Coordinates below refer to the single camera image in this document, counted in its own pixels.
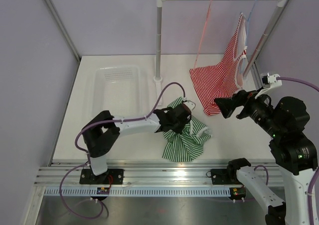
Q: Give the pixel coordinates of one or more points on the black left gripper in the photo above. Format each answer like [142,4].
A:
[179,130]

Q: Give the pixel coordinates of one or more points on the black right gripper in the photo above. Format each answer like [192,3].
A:
[227,105]

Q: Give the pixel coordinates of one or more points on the green striped tank top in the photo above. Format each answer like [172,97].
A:
[188,145]

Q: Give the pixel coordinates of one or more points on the pink wire hanger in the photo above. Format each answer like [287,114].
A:
[203,34]

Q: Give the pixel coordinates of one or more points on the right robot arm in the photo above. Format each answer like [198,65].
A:
[295,155]

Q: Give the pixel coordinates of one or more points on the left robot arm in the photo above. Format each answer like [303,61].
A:
[102,132]

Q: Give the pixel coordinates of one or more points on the red striped tank top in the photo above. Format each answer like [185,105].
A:
[225,78]

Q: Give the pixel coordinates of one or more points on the clear plastic basket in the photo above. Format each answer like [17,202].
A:
[119,89]

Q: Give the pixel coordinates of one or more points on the grey clothes rack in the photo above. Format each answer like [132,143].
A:
[281,4]

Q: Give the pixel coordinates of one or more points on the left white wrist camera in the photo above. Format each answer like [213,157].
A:
[189,104]

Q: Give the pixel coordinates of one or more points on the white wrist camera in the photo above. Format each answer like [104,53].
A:
[189,104]
[270,82]

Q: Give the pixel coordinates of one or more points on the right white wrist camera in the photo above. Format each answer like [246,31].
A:
[270,82]

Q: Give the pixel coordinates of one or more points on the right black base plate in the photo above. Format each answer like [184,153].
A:
[221,177]

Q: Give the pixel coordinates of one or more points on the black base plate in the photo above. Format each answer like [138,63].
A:
[221,177]
[112,176]

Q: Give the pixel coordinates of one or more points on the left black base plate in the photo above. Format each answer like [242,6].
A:
[112,176]

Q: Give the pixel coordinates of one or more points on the blue wire hanger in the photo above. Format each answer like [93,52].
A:
[248,19]

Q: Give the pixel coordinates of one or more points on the white slotted cable duct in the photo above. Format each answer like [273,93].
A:
[140,191]

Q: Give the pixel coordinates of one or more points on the aluminium mounting rail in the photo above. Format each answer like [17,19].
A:
[156,173]

